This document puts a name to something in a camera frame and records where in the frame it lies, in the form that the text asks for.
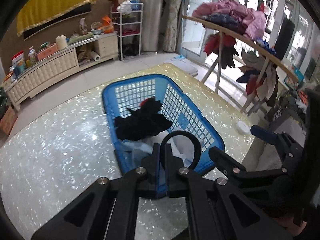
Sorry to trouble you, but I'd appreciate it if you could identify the wooden clothes drying rack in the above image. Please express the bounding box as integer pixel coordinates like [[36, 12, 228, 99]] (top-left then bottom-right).
[[182, 16, 297, 112]]

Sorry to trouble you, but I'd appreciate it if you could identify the paper towel roll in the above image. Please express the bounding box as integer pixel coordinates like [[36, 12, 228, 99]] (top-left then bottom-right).
[[91, 51, 101, 62]]

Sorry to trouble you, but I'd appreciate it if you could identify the black hair band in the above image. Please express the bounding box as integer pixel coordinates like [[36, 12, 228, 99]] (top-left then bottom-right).
[[159, 131, 202, 170]]

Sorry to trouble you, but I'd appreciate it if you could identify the silver standing air conditioner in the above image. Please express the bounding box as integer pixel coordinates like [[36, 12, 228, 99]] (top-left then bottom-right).
[[141, 0, 164, 52]]

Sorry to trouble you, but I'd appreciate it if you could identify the grey floor mat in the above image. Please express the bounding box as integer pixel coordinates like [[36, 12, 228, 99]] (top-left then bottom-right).
[[164, 59, 198, 77]]

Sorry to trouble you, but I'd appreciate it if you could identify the cream round jar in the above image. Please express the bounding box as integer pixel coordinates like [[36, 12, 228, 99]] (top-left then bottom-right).
[[56, 35, 68, 50]]

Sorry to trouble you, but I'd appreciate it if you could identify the orange bag on cabinet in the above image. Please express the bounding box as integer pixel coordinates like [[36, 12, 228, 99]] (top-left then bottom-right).
[[102, 16, 114, 34]]

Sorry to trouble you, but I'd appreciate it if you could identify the white metal shelf rack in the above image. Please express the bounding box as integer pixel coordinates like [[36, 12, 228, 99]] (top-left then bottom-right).
[[110, 0, 144, 61]]

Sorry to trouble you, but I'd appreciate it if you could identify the light blue white garment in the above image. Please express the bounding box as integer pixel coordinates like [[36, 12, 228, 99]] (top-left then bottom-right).
[[123, 140, 153, 167]]

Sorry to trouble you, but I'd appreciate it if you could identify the pink box on cabinet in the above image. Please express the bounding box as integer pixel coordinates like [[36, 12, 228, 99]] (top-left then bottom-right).
[[37, 43, 58, 61]]

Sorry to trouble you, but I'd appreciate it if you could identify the white fluffy towel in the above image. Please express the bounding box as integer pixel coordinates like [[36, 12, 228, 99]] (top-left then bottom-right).
[[145, 131, 194, 166]]

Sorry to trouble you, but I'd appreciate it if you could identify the black plush toy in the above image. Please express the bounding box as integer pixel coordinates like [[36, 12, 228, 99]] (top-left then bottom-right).
[[114, 96, 173, 141]]

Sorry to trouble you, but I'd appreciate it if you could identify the blue plastic laundry basket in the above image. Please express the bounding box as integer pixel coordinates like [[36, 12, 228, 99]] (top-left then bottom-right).
[[102, 74, 225, 175]]

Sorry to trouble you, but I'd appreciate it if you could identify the yellow cloth cover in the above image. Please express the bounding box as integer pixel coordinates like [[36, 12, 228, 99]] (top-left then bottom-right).
[[16, 0, 96, 36]]

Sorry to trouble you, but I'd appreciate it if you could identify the pink clothes pile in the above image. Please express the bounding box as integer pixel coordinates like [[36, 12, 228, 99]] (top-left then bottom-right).
[[192, 0, 266, 40]]

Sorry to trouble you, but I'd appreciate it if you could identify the cardboard box on floor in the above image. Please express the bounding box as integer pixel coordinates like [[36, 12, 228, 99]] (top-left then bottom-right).
[[0, 105, 18, 136]]

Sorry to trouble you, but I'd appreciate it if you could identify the patterned curtain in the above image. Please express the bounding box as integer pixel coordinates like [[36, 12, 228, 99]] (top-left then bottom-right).
[[163, 0, 182, 53]]

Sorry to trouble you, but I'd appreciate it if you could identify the cream tv cabinet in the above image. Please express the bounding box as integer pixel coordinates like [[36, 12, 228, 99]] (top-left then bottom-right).
[[4, 31, 118, 111]]

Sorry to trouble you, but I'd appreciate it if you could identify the white round puck device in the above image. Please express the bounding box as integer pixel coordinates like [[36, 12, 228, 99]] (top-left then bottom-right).
[[236, 121, 250, 135]]

